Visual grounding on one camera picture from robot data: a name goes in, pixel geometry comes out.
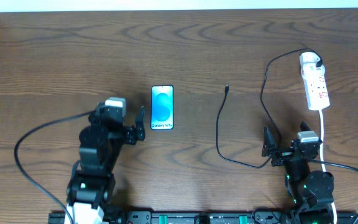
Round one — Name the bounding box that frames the blue Galaxy smartphone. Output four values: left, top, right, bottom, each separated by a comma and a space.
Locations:
150, 85, 174, 130

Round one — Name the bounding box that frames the black USB charging cable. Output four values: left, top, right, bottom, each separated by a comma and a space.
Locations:
215, 47, 324, 169

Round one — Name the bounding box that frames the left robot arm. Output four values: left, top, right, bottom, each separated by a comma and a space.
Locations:
64, 101, 145, 223

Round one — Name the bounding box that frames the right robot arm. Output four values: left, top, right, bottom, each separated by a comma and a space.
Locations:
262, 123, 334, 224

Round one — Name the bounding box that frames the white USB charger plug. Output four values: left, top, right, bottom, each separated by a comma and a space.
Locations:
300, 62, 326, 80

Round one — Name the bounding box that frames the white power strip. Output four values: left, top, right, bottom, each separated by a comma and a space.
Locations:
299, 52, 331, 111

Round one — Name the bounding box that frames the white power strip cord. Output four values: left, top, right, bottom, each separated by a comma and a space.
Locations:
318, 109, 338, 224

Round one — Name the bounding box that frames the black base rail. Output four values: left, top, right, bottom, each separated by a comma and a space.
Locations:
47, 210, 356, 224

